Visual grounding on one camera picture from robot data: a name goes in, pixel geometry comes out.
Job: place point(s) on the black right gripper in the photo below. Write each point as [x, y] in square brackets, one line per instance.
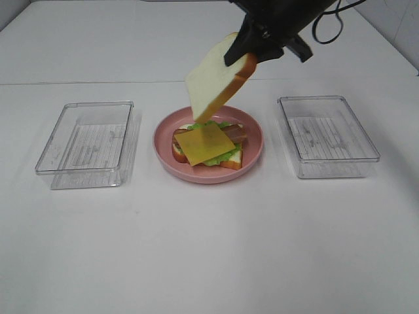
[270, 26]

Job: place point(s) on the bread slice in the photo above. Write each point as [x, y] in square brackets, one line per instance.
[212, 83]
[231, 159]

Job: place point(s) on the pink bacon strip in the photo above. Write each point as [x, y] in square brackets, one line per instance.
[235, 132]

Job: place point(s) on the yellow cheese slice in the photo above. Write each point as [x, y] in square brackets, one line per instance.
[202, 144]

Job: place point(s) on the green lettuce leaf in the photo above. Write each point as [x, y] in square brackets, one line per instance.
[211, 144]

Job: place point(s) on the pink plate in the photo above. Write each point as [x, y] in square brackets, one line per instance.
[252, 148]

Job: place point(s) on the clear right plastic tray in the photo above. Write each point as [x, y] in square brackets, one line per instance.
[325, 139]

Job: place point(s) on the clear plastic tray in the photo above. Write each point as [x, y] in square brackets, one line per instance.
[92, 145]
[325, 139]

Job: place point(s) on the clear left plastic tray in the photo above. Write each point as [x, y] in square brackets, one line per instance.
[92, 145]

